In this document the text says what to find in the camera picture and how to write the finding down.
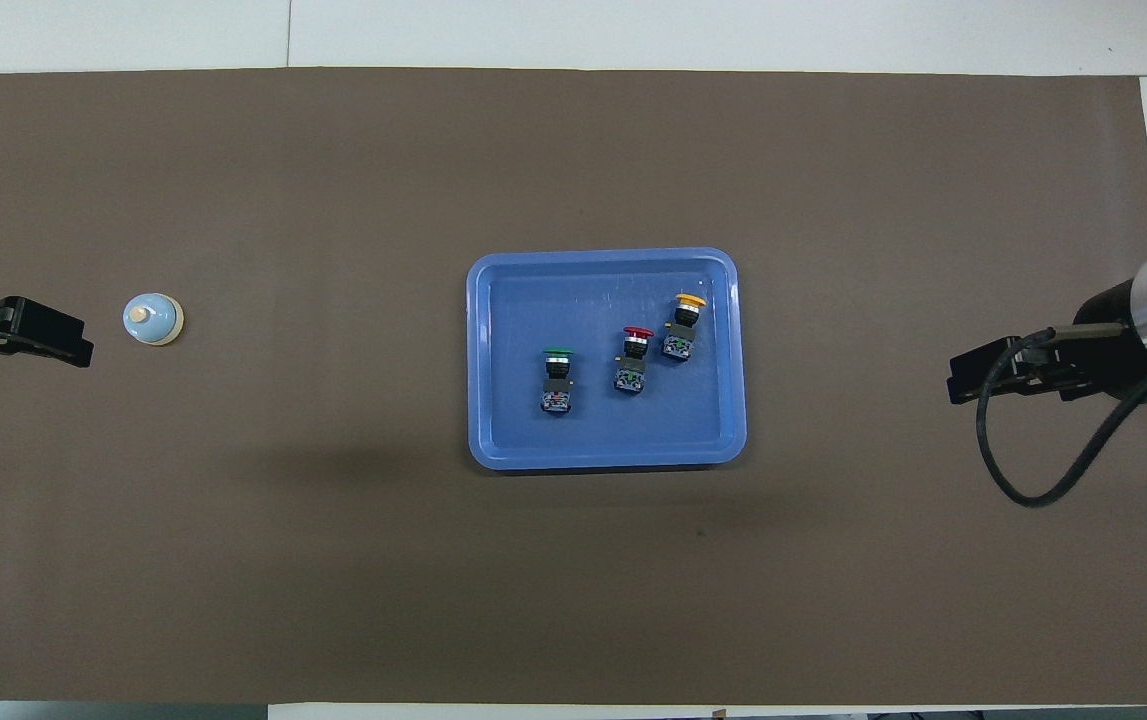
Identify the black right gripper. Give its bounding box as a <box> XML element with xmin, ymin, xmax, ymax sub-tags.
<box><xmin>947</xmin><ymin>278</ymin><xmax>1146</xmax><ymax>407</ymax></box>

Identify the light blue service bell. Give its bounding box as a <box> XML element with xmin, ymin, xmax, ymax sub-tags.
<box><xmin>122</xmin><ymin>292</ymin><xmax>185</xmax><ymax>347</ymax></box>

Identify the yellow mushroom push button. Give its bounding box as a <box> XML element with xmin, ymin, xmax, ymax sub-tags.
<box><xmin>661</xmin><ymin>293</ymin><xmax>709</xmax><ymax>363</ymax></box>

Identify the red mushroom push button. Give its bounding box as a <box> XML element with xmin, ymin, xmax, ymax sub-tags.
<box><xmin>613</xmin><ymin>326</ymin><xmax>656</xmax><ymax>396</ymax></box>

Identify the green push button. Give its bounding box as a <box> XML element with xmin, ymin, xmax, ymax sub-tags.
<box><xmin>540</xmin><ymin>347</ymin><xmax>576</xmax><ymax>416</ymax></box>

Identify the blue plastic tray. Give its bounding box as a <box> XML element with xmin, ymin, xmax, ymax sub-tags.
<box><xmin>466</xmin><ymin>247</ymin><xmax>748</xmax><ymax>472</ymax></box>

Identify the brown table mat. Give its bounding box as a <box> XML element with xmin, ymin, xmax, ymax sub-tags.
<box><xmin>0</xmin><ymin>67</ymin><xmax>1147</xmax><ymax>706</ymax></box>

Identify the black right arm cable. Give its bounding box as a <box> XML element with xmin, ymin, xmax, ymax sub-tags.
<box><xmin>976</xmin><ymin>322</ymin><xmax>1147</xmax><ymax>509</ymax></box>

